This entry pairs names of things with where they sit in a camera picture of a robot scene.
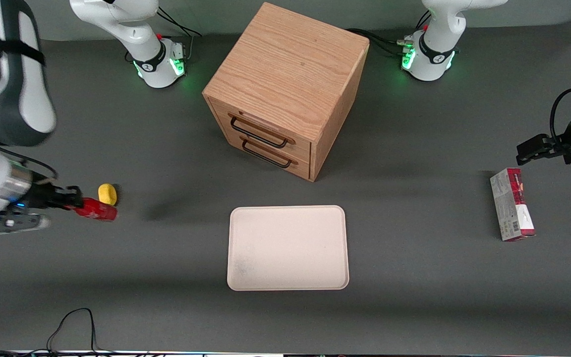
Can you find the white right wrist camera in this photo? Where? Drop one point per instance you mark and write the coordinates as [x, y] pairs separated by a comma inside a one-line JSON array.
[[15, 224]]

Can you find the beige plastic tray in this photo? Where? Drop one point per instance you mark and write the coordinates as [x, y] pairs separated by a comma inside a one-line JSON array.
[[288, 248]]

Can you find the dark grey table mat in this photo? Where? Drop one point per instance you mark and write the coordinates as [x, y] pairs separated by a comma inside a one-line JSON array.
[[414, 307]]

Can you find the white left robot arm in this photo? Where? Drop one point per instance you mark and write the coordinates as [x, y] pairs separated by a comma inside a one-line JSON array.
[[439, 29]]

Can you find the wooden drawer cabinet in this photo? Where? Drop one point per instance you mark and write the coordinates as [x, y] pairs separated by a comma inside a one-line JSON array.
[[290, 64]]

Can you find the grey and red carton box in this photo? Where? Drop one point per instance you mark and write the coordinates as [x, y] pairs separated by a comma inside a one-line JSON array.
[[511, 208]]

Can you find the yellow lemon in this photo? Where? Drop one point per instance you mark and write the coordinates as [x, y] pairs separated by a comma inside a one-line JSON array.
[[107, 193]]

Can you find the red coke bottle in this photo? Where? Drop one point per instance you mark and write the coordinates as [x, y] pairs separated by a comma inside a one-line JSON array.
[[99, 210]]

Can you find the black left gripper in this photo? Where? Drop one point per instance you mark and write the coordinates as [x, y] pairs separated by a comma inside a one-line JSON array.
[[564, 147]]

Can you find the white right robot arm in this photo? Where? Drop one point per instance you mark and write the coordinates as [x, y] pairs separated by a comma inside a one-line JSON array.
[[132, 29]]

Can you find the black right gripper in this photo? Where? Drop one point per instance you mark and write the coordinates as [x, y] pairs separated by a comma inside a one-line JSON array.
[[42, 196]]

